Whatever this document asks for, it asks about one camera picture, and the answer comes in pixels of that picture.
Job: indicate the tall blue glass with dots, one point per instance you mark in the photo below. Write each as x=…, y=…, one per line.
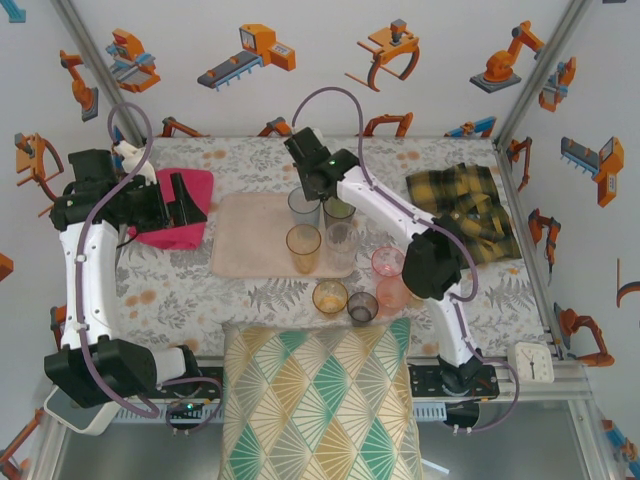
x=302, y=212

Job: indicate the tall dark olive glass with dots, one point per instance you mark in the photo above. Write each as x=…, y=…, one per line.
x=339, y=215

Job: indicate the tall clear glass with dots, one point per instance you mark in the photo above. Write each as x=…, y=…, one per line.
x=341, y=245

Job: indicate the tall amber glass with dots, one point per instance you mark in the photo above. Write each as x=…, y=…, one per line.
x=303, y=247

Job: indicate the small clear glass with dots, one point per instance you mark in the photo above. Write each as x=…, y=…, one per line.
x=378, y=232

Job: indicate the tall pink glass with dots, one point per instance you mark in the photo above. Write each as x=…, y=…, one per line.
x=387, y=265

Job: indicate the wide short amber glass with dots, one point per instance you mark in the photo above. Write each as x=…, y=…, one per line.
x=330, y=299

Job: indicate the short grey smoke glass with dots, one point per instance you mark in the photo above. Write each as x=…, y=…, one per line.
x=362, y=309

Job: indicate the small short amber glass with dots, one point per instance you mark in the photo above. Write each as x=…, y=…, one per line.
x=418, y=299

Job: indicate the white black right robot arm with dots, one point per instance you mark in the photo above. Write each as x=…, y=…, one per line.
x=382, y=210

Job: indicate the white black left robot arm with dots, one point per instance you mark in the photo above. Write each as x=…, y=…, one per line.
x=100, y=280

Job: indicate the pink rectangular tray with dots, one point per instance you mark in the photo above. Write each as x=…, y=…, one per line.
x=245, y=240

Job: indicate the folded pink cloth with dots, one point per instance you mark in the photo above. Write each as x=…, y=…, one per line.
x=195, y=185

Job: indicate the yellow black plaid shirt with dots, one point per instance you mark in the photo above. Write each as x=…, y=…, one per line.
x=450, y=195

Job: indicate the small green-lit circuit board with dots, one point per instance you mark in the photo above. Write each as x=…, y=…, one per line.
x=187, y=407

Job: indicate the teal yellow patterned cushion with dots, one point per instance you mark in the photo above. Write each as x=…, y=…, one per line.
x=320, y=400

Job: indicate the white box device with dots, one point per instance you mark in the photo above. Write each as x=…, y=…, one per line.
x=65, y=415

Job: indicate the white square clock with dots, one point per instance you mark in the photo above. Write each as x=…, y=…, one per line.
x=531, y=362

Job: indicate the aluminium frame post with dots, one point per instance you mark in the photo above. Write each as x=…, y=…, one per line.
x=92, y=55
x=550, y=56

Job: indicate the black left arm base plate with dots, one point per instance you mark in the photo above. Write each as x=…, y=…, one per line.
x=160, y=392

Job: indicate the aluminium table side rail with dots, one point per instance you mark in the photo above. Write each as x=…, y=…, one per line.
x=517, y=197

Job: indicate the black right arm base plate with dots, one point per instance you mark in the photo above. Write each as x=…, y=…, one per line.
x=425, y=380

